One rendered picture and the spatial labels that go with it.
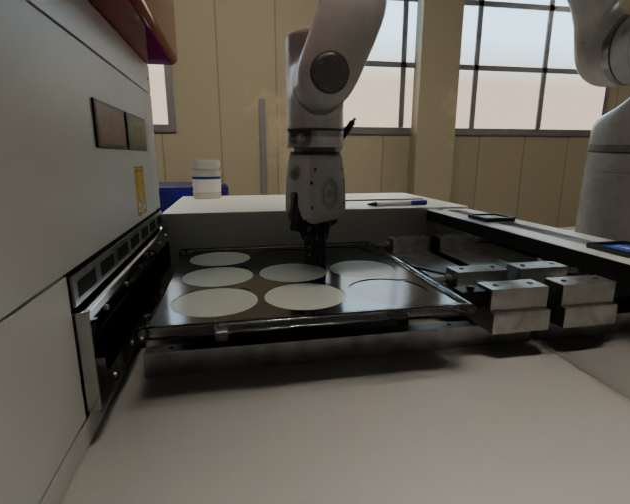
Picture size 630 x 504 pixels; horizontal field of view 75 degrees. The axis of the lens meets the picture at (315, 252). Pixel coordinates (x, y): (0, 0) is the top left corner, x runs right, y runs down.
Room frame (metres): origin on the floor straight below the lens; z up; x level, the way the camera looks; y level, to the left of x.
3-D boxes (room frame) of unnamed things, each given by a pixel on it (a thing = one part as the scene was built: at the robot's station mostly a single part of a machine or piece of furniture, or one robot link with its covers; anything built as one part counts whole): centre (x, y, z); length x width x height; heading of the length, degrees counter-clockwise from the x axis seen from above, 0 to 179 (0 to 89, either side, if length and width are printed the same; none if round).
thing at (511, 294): (0.50, -0.25, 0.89); 0.08 x 0.03 x 0.03; 101
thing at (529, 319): (0.66, -0.22, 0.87); 0.36 x 0.08 x 0.03; 11
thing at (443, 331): (0.48, -0.05, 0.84); 0.50 x 0.02 x 0.03; 101
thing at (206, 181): (1.05, 0.27, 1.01); 0.07 x 0.07 x 0.10
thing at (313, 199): (0.63, 0.00, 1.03); 0.10 x 0.07 x 0.11; 143
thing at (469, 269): (0.58, -0.24, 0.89); 0.08 x 0.03 x 0.03; 101
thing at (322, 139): (0.63, 0.00, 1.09); 0.09 x 0.08 x 0.03; 143
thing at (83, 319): (0.53, 0.24, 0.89); 0.44 x 0.02 x 0.10; 11
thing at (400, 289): (0.59, 0.03, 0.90); 0.34 x 0.34 x 0.01; 11
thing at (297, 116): (0.63, 0.00, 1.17); 0.09 x 0.08 x 0.13; 9
